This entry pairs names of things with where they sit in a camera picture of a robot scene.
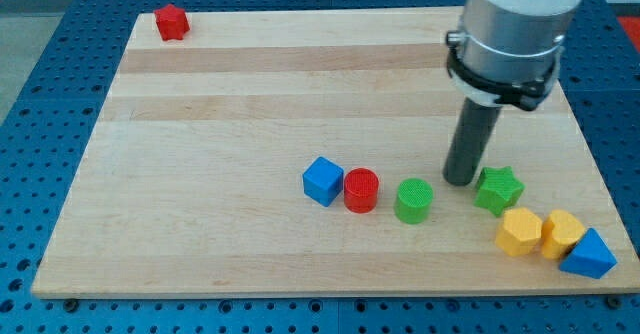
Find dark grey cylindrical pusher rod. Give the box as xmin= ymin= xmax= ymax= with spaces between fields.
xmin=442 ymin=99 xmax=501 ymax=186

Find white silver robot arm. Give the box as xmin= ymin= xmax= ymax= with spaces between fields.
xmin=443 ymin=0 xmax=582 ymax=186

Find blue cube block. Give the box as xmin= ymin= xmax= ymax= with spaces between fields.
xmin=302 ymin=156 xmax=344 ymax=207

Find green star block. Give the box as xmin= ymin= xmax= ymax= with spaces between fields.
xmin=473 ymin=166 xmax=526 ymax=217

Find green cylinder block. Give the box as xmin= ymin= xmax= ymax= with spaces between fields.
xmin=394 ymin=178 xmax=434 ymax=224

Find yellow hexagon block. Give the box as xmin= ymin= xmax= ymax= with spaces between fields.
xmin=494 ymin=207 xmax=542 ymax=257

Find red cylinder block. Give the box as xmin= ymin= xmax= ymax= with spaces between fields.
xmin=343 ymin=168 xmax=380 ymax=214

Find yellow heart block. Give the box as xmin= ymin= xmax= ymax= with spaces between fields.
xmin=540 ymin=209 xmax=586 ymax=260

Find blue triangle block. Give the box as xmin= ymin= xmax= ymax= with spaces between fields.
xmin=559 ymin=228 xmax=618 ymax=279

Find wooden board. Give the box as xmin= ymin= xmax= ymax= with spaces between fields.
xmin=31 ymin=7 xmax=639 ymax=299

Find red star block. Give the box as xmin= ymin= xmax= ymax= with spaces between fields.
xmin=153 ymin=4 xmax=190 ymax=41

